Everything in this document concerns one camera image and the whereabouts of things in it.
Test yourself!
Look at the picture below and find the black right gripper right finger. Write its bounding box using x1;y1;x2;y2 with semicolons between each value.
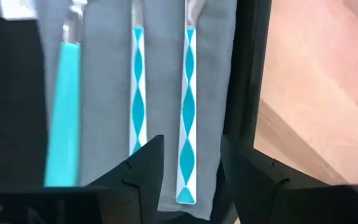
221;134;328;224

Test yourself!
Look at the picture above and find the dark metal serving tray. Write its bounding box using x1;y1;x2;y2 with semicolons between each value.
0;0;273;224

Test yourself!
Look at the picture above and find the teal handle knife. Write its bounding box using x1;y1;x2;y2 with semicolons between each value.
43;0;88;188

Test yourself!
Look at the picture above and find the teal diamond handle cutlery piece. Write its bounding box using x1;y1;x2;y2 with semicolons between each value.
128;0;148;156
175;0;205;206

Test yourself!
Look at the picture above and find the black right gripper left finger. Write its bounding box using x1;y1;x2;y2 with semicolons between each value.
87;134;165;224

